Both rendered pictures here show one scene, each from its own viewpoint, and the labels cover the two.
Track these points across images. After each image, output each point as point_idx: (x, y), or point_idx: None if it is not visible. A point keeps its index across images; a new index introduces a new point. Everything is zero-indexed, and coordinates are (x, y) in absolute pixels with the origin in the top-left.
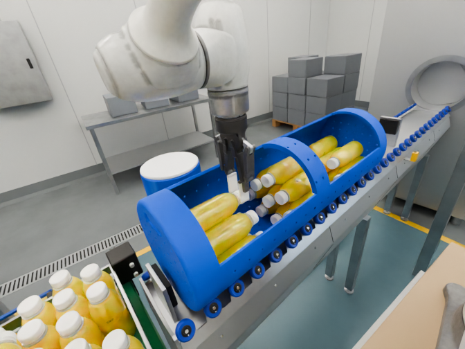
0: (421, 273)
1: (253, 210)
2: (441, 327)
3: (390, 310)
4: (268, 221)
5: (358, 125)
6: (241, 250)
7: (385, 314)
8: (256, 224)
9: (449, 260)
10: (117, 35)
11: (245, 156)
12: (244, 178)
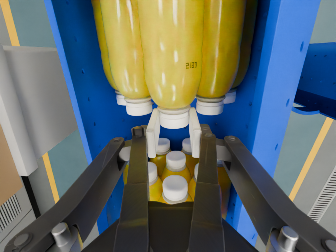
0: (25, 174)
1: (136, 115)
2: None
3: (7, 124)
4: (180, 140)
5: None
6: (50, 22)
7: (6, 118)
8: (188, 126)
9: None
10: None
11: (60, 203)
12: (120, 143)
